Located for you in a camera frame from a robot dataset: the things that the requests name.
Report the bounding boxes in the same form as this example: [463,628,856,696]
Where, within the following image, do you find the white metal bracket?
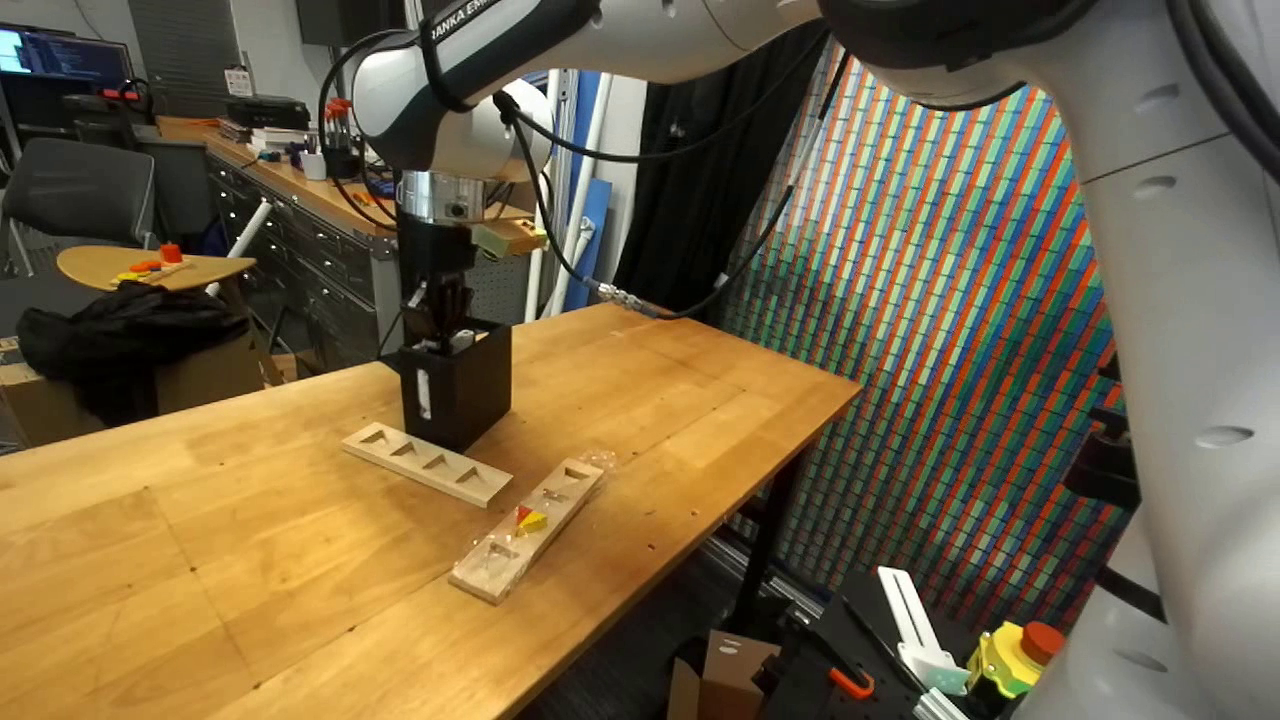
[870,565,974,720]

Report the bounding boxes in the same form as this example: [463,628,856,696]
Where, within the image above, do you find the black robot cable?
[318,22,833,329]

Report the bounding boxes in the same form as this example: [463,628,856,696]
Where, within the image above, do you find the black office chair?
[0,138,166,319]

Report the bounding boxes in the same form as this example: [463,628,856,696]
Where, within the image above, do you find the black metal table frame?
[727,450,810,633]

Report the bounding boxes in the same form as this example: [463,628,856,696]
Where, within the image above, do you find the orange handled bar clamp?
[824,660,882,710]

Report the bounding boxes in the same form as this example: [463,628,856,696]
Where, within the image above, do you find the yellow red emergency stop button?
[965,618,1071,705]

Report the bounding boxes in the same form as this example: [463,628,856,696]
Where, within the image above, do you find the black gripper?
[397,215,481,338]

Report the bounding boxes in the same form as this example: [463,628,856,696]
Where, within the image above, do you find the black curtain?
[611,22,833,319]

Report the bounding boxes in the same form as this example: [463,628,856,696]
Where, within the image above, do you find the wooden tray with coloured blocks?
[450,456,611,609]

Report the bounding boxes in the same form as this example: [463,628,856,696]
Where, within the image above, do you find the colourful patterned curtain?
[709,53,1140,633]

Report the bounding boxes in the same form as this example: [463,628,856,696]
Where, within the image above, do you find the round wooden stool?
[53,242,259,300]

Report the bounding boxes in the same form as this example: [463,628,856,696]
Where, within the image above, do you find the open brown cardboard box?
[666,628,790,720]

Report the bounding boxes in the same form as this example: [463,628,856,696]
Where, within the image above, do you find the black jacket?
[12,281,252,432]

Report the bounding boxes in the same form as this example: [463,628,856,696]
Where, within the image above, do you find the black box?
[381,318,516,456]

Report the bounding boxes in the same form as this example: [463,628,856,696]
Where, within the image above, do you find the wooden bench with drawers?
[148,114,551,371]

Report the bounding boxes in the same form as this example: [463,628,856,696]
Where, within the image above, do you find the blue boards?
[538,66,622,319]

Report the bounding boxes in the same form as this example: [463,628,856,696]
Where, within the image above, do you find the lit computer monitor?
[0,22,135,92]

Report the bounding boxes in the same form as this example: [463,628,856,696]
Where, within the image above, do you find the plain wooden slotted tray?
[339,422,516,513]

